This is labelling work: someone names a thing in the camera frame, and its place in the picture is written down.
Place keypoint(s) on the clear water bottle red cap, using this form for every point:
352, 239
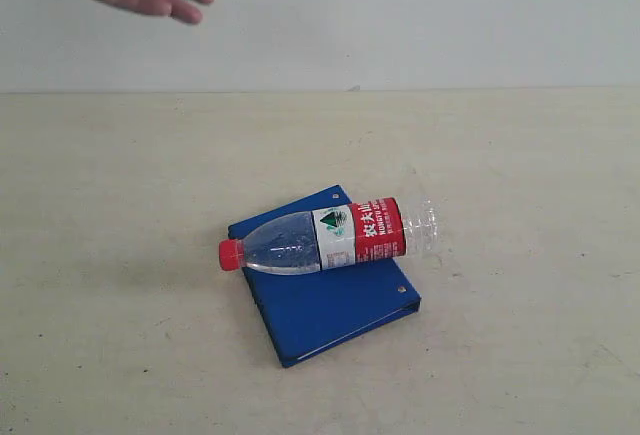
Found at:
330, 238

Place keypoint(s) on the blue ring binder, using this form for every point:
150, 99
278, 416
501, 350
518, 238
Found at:
308, 314

